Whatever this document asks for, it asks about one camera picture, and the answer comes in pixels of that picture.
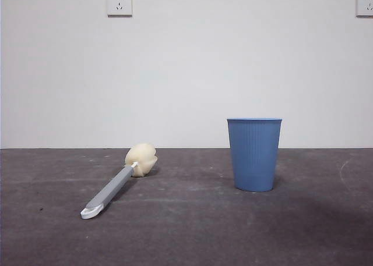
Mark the blue ribbed plastic cup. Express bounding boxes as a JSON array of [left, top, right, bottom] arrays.
[[226, 118, 283, 193]]

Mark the grey-handled sponge cup brush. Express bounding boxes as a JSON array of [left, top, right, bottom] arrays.
[[79, 143, 159, 220]]

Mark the white wall socket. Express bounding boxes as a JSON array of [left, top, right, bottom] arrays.
[[107, 0, 133, 17], [356, 0, 373, 17]]

